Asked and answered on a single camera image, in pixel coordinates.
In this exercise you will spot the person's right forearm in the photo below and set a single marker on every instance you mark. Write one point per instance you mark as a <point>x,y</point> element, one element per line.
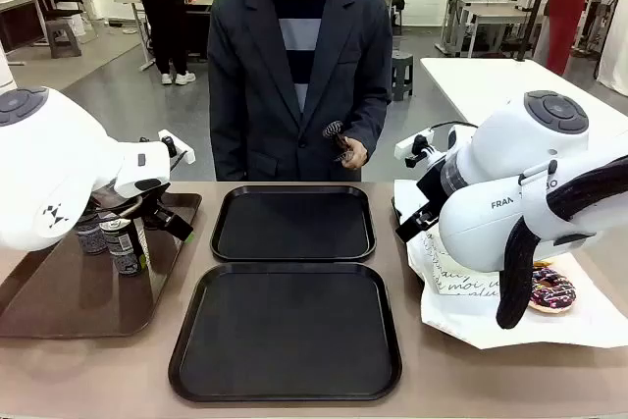
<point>226,134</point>

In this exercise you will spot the black tripod pole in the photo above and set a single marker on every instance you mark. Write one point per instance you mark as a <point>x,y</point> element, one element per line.
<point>536,2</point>

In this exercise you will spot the bystander in red clothes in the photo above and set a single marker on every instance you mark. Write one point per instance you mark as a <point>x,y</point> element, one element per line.
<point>569,7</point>

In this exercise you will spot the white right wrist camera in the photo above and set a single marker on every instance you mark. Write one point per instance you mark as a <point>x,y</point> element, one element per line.
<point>412,144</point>

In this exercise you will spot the grey plastic stool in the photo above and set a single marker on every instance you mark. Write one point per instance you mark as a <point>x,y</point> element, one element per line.
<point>64,38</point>

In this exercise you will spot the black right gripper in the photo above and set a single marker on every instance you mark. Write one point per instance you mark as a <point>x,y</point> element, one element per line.
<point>433,188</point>

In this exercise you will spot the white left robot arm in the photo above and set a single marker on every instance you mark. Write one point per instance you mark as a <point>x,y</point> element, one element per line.
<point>44,164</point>

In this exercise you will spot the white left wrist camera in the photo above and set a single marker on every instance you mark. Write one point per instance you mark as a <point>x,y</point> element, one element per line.
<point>179,146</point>

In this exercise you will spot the grey background table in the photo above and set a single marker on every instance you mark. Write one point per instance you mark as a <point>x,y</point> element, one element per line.
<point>140,2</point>

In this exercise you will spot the bystander in black clothes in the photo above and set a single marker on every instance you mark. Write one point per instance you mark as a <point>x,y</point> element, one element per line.
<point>162,12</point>

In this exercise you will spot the person in dark blazer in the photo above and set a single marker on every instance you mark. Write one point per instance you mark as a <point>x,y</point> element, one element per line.
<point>294,70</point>

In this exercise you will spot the dark plastic stool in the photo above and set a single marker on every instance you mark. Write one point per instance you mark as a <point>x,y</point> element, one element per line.
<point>402,75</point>

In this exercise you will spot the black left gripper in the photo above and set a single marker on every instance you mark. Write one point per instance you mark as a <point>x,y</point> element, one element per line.
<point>147,198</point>

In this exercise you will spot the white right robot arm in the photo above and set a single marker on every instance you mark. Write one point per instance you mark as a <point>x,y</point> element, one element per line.
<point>510,183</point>

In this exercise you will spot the person's left forearm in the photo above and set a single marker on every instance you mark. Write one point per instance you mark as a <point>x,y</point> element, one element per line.
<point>370,115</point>

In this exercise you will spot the black square serving tray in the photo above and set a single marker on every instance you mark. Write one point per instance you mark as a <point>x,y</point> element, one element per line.
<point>287,330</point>
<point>292,223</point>

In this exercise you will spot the large white table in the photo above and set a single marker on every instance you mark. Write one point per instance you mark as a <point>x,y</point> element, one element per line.
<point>471,85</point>

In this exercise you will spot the white background work table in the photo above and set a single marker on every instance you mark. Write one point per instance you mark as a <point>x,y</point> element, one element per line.
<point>490,12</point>

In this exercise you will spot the glazed donut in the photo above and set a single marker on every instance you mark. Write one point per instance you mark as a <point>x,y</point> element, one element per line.
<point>543,264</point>

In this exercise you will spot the person's left hand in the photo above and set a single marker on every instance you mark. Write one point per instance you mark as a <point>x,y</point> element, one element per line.
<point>354,154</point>

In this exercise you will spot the white paper bag with script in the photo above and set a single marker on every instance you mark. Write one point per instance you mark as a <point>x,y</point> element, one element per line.
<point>456,279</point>

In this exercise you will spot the chocolate sprinkled donut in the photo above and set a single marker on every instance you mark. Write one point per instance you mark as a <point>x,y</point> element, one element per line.
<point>554,291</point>

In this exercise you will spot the black green Pepsi can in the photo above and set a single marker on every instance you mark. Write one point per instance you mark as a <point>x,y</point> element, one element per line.
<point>92,237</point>
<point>126,249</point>

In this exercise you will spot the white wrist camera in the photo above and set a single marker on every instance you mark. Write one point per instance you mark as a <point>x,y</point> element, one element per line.
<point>412,144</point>
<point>179,146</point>

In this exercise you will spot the black ridged handheld object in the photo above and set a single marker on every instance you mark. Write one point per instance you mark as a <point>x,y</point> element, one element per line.
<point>333,132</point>

